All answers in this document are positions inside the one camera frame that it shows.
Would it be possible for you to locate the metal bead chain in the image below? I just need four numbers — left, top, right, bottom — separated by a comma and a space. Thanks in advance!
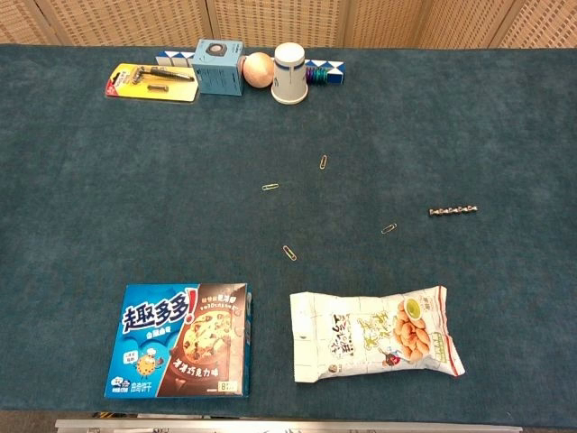
427, 205, 479, 217

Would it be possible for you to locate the white paper cup blue stripe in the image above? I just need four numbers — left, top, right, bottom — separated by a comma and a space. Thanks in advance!
270, 42, 309, 106

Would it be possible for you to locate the white snack bag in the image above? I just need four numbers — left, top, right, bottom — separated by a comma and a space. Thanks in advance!
288, 284, 466, 384

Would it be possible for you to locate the wooden ball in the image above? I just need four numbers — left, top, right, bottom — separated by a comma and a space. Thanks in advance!
243, 51, 276, 88

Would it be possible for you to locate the blue white snake puzzle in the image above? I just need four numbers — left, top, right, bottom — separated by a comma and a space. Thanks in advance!
155, 50, 347, 86

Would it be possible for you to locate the teal table cloth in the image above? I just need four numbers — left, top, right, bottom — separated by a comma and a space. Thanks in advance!
0, 43, 577, 429

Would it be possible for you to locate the light blue speaker box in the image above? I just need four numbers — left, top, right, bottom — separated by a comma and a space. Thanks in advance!
192, 39, 245, 97

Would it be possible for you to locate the yellow razor blister pack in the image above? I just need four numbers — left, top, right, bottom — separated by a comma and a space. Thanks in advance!
105, 61, 200, 104

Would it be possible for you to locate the blue brown cookie box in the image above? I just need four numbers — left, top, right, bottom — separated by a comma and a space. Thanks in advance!
104, 282, 252, 400

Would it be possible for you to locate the woven folding screen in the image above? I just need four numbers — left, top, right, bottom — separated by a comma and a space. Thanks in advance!
0, 0, 577, 50

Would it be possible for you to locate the purple green ring stack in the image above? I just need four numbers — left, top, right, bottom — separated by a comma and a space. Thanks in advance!
305, 65, 328, 87

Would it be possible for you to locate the aluminium rail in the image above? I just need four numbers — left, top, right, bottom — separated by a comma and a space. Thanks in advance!
54, 418, 524, 433

